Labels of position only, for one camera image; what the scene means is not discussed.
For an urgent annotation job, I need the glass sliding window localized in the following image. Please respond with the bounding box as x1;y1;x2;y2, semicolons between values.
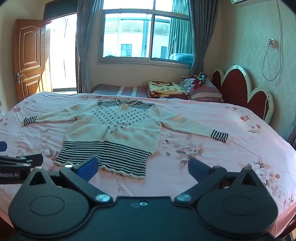
99;1;193;66

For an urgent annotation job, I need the grey right curtain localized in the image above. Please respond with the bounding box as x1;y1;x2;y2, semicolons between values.
188;0;220;75

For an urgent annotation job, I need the cream striped knit sweater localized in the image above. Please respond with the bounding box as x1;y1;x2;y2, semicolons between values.
23;99;229;179

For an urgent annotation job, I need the striped mattress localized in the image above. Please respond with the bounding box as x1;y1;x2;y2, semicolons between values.
93;84;147;98

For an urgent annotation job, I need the striped pillow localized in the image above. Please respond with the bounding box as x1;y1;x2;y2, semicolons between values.
180;77;224;103

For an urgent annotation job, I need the white air conditioner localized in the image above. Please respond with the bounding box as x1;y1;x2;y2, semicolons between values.
230;0;268;7

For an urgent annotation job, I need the grey curtain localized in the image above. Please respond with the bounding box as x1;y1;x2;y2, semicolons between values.
188;0;220;75
75;0;103;93

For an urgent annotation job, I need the brown wooden door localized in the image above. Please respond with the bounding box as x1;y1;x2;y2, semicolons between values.
13;19;52;101

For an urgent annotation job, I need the red heart-shaped headboard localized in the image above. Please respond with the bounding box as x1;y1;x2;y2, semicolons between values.
211;65;274;123

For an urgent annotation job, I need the red dark hair accessory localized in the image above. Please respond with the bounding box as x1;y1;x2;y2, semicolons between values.
191;72;207;88

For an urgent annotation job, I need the grey left curtain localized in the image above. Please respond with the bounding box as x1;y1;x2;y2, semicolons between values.
75;0;103;93

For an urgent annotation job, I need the wall socket with plug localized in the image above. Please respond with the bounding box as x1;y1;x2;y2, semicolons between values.
268;38;279;48

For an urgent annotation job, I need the white power cable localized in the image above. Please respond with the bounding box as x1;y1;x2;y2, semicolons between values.
262;0;284;82

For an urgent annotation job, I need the yellow red folded blanket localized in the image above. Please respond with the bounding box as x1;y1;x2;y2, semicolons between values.
147;80;189;99

